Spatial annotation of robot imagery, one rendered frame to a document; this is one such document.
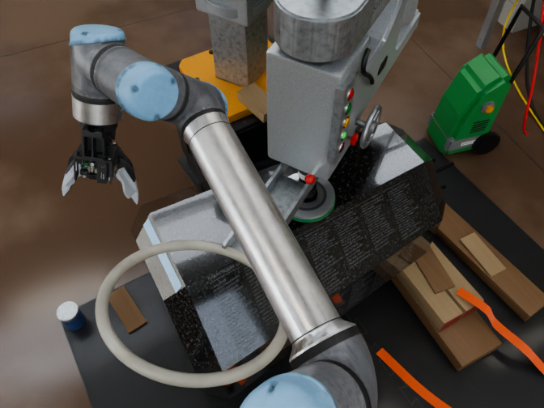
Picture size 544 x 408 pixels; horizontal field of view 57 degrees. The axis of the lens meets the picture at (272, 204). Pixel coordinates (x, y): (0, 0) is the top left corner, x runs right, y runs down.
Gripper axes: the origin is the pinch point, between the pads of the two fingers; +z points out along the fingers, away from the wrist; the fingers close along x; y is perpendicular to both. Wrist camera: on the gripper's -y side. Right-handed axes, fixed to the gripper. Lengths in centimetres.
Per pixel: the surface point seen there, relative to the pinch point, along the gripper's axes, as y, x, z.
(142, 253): -16.0, 7.3, 28.1
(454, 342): -62, 147, 102
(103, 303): 3.5, 1.0, 27.9
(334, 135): -33, 56, -7
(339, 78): -28, 51, -25
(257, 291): -40, 45, 60
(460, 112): -172, 164, 32
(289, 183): -47, 49, 19
